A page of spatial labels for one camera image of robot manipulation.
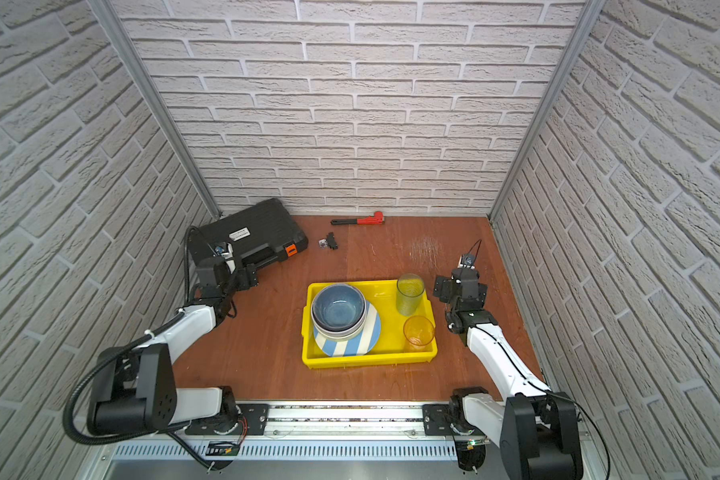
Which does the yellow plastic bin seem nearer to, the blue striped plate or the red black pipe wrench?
the blue striped plate

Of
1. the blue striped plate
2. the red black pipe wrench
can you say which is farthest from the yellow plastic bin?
the red black pipe wrench

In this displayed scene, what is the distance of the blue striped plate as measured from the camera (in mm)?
822
